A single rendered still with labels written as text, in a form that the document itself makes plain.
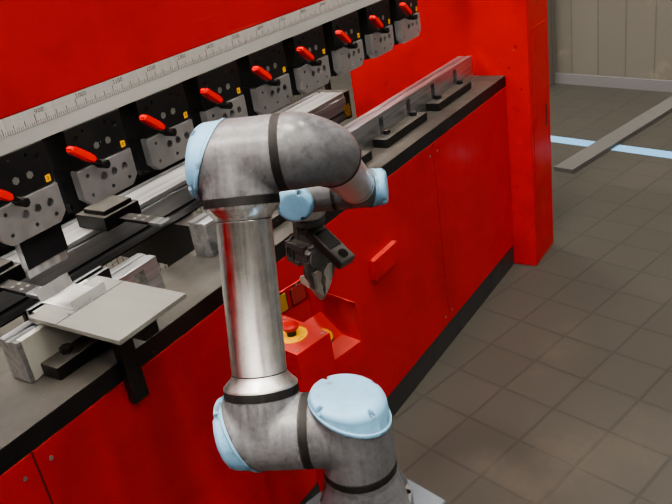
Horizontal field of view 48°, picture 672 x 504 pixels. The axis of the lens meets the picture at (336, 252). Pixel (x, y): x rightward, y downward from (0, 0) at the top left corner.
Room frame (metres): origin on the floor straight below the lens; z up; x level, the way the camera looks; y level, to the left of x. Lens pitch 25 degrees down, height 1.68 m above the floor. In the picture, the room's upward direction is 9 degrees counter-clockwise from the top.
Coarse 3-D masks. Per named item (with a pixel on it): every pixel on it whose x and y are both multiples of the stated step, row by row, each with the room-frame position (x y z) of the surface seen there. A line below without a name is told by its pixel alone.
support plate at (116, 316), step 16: (128, 288) 1.41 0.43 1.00; (144, 288) 1.40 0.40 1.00; (160, 288) 1.38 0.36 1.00; (96, 304) 1.36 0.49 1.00; (112, 304) 1.35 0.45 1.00; (128, 304) 1.34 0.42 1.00; (144, 304) 1.33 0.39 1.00; (160, 304) 1.31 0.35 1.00; (176, 304) 1.32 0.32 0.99; (32, 320) 1.35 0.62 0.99; (48, 320) 1.33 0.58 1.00; (64, 320) 1.31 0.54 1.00; (80, 320) 1.30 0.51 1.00; (96, 320) 1.29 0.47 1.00; (112, 320) 1.28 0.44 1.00; (128, 320) 1.27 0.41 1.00; (144, 320) 1.26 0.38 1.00; (96, 336) 1.24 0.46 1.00; (112, 336) 1.22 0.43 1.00; (128, 336) 1.22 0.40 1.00
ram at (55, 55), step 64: (0, 0) 1.46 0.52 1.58; (64, 0) 1.57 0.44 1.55; (128, 0) 1.70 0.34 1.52; (192, 0) 1.85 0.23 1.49; (256, 0) 2.04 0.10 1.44; (320, 0) 2.27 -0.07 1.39; (0, 64) 1.43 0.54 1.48; (64, 64) 1.54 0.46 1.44; (128, 64) 1.66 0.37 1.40; (192, 64) 1.82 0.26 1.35; (64, 128) 1.50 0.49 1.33
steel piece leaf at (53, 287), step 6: (60, 276) 1.47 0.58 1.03; (66, 276) 1.47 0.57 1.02; (54, 282) 1.45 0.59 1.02; (60, 282) 1.46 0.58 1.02; (66, 282) 1.47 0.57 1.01; (72, 282) 1.48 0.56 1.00; (42, 288) 1.43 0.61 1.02; (48, 288) 1.43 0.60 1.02; (54, 288) 1.44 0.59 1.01; (60, 288) 1.45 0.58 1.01; (36, 294) 1.41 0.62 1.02; (42, 294) 1.42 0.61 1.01; (48, 294) 1.43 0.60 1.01; (42, 300) 1.41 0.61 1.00
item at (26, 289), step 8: (0, 264) 1.56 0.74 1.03; (8, 264) 1.57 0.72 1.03; (16, 264) 1.58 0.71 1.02; (0, 272) 1.55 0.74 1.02; (8, 272) 1.55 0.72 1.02; (16, 272) 1.57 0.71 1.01; (24, 272) 1.58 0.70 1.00; (0, 280) 1.53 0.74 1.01; (8, 280) 1.54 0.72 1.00; (16, 280) 1.56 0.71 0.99; (0, 288) 1.51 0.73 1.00; (8, 288) 1.50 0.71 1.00; (16, 288) 1.49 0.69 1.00; (24, 288) 1.48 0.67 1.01; (32, 288) 1.48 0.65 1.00; (32, 296) 1.44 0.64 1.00
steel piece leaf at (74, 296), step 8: (64, 288) 1.46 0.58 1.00; (72, 288) 1.45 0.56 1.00; (80, 288) 1.44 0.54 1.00; (88, 288) 1.44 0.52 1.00; (96, 288) 1.40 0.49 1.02; (104, 288) 1.41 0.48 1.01; (56, 296) 1.42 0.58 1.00; (64, 296) 1.42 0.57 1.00; (72, 296) 1.41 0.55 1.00; (80, 296) 1.37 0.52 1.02; (88, 296) 1.38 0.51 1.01; (96, 296) 1.39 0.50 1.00; (48, 304) 1.39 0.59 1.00; (56, 304) 1.39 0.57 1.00; (64, 304) 1.38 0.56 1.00; (72, 304) 1.35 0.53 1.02; (80, 304) 1.36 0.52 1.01
